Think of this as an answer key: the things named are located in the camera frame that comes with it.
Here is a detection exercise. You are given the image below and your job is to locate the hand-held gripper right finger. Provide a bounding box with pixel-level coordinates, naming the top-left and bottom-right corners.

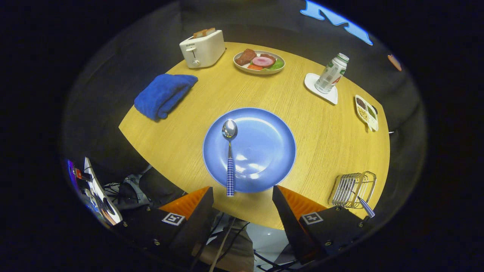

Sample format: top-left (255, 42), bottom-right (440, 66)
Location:
top-left (271, 185), bottom-right (377, 266)

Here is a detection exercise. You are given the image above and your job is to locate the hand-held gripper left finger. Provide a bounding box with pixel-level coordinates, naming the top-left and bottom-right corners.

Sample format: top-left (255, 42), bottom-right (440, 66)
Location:
top-left (111, 186), bottom-right (214, 270)

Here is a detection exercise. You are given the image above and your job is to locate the fork with blue checkered handle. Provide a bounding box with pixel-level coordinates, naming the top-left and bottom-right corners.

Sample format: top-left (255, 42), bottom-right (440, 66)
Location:
top-left (346, 183), bottom-right (376, 219)

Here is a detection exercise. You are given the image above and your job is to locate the spoon with blue checkered handle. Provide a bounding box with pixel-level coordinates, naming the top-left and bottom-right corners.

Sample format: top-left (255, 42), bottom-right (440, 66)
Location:
top-left (222, 119), bottom-right (239, 197)

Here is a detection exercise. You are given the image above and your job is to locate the person's trouser leg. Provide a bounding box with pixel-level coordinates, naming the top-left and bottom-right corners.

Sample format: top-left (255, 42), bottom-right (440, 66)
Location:
top-left (199, 217), bottom-right (254, 272)

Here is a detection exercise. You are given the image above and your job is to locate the blue round plate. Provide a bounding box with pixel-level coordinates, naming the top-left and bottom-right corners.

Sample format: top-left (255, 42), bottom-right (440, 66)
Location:
top-left (203, 108), bottom-right (297, 193)

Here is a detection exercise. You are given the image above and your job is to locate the folded blue towel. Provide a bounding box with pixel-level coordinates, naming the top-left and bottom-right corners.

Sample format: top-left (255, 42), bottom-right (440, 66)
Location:
top-left (134, 74), bottom-right (199, 121)

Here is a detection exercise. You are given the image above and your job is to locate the white divided condiment dish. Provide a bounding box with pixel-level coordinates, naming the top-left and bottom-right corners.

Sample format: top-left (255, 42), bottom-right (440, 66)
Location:
top-left (355, 94), bottom-right (379, 132)

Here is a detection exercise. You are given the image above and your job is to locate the white coaster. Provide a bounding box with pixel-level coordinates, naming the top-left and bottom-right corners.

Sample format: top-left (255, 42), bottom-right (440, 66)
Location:
top-left (304, 73), bottom-right (338, 105)

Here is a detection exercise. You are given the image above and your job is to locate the white drink bottle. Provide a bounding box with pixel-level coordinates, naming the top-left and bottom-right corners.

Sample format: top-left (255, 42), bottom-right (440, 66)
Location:
top-left (315, 53), bottom-right (350, 94)

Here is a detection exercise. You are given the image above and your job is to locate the small beige food plate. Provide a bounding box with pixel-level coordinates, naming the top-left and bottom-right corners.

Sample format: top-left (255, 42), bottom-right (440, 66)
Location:
top-left (233, 50), bottom-right (286, 75)

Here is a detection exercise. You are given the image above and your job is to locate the pink ham slice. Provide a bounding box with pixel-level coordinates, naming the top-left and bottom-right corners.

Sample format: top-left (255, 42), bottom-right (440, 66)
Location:
top-left (251, 56), bottom-right (275, 68)

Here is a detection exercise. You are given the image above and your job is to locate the large brown meat piece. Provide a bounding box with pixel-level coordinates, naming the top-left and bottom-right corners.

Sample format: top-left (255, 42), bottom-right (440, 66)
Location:
top-left (235, 48), bottom-right (257, 66)

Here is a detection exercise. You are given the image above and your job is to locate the white toaster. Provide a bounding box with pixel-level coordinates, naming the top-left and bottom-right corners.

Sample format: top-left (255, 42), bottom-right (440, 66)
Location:
top-left (179, 29), bottom-right (226, 69)

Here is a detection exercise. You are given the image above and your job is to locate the metal wire rack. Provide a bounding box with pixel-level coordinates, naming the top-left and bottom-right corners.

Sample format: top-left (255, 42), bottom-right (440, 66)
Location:
top-left (328, 171), bottom-right (377, 209)

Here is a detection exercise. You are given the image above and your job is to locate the tangle of black cables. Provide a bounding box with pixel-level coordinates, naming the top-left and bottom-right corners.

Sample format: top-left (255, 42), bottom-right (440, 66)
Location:
top-left (102, 174), bottom-right (152, 206)

